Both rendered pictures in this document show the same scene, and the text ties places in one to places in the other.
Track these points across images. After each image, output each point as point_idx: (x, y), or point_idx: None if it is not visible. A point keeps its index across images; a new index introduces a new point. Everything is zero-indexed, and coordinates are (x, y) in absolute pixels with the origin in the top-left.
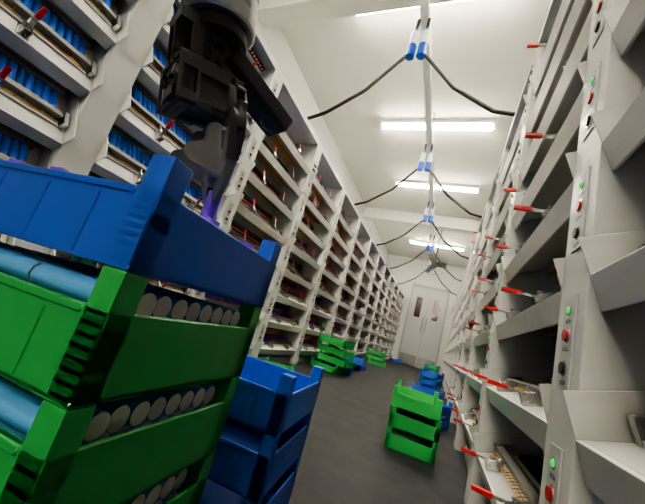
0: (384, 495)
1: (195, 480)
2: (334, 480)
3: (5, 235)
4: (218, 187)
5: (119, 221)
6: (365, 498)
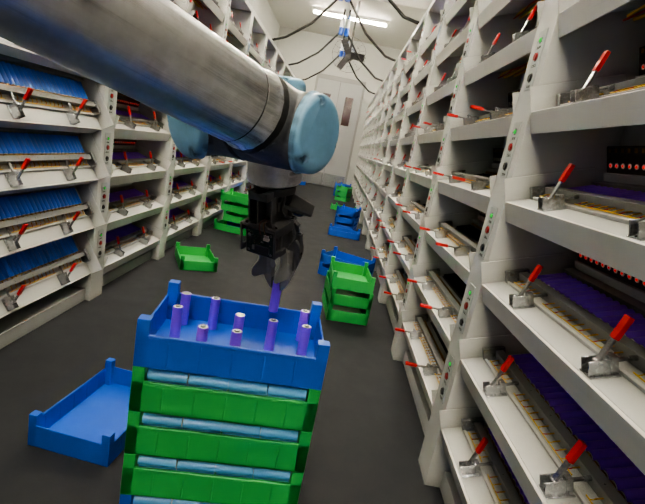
0: (340, 364)
1: None
2: None
3: None
4: (286, 284)
5: (311, 373)
6: (329, 371)
